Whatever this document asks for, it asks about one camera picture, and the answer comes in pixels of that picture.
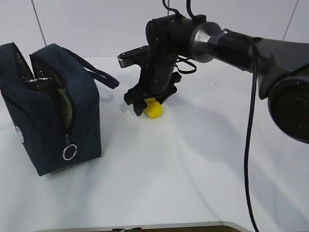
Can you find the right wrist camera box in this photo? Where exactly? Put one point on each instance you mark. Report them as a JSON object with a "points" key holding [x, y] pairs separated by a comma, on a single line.
{"points": [[136, 56]]}

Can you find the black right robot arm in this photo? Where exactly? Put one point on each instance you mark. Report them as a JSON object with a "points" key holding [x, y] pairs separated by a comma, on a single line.
{"points": [[282, 68]]}

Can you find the navy blue lunch bag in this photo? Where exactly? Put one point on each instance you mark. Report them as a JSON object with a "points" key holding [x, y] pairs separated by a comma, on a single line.
{"points": [[30, 94]]}

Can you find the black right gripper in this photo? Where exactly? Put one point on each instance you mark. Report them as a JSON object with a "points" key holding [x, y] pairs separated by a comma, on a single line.
{"points": [[156, 81]]}

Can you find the green lidded glass container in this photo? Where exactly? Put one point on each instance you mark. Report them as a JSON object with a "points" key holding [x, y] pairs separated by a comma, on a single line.
{"points": [[64, 102]]}

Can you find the yellow lemon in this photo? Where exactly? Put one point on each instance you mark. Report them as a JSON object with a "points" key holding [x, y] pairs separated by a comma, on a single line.
{"points": [[153, 109]]}

